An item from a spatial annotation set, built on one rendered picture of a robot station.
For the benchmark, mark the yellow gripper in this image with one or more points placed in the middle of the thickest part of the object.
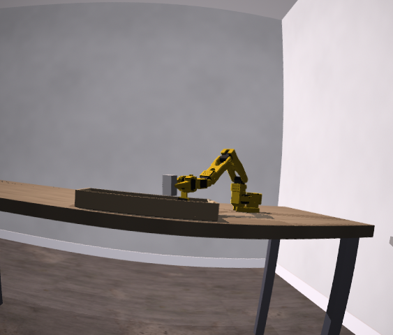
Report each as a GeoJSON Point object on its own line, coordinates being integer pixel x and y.
{"type": "Point", "coordinates": [186, 184]}

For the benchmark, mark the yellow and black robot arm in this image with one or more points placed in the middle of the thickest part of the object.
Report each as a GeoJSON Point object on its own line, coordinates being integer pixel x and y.
{"type": "Point", "coordinates": [230, 162]}

